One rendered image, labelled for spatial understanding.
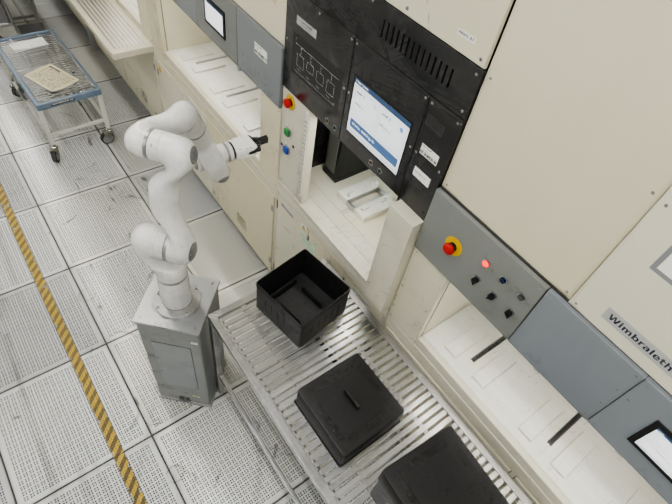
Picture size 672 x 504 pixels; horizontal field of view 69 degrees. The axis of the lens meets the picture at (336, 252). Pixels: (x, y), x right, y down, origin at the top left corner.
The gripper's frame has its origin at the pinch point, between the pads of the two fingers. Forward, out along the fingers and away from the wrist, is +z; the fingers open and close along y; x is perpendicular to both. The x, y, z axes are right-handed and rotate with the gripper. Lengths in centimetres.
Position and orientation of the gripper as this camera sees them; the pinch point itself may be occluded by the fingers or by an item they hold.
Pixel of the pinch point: (263, 140)
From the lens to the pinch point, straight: 218.7
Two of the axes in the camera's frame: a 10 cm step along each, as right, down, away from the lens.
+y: 5.9, 6.7, -4.5
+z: 8.0, -3.9, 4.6
